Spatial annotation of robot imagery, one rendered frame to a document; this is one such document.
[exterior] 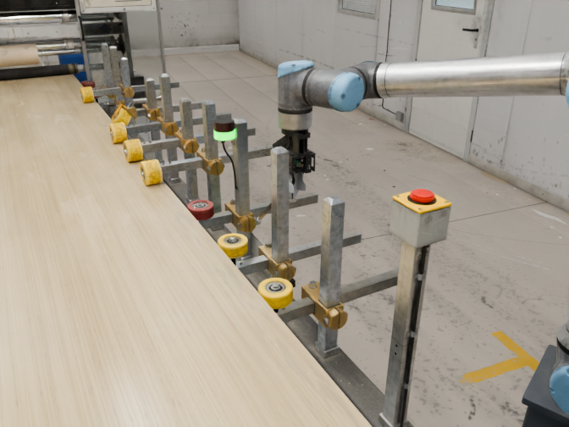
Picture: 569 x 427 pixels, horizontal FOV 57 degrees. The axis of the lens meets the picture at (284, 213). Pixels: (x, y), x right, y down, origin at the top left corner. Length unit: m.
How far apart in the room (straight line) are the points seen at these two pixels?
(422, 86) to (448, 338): 1.54
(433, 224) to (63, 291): 0.83
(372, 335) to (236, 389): 1.62
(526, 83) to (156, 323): 0.91
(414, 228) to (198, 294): 0.54
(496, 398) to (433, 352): 0.33
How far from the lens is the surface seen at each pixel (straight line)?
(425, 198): 0.88
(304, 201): 1.75
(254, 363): 1.01
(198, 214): 1.58
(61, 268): 1.39
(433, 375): 2.39
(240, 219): 1.60
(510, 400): 2.38
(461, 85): 1.26
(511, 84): 1.23
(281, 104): 1.35
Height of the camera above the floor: 1.58
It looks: 26 degrees down
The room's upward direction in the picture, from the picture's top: straight up
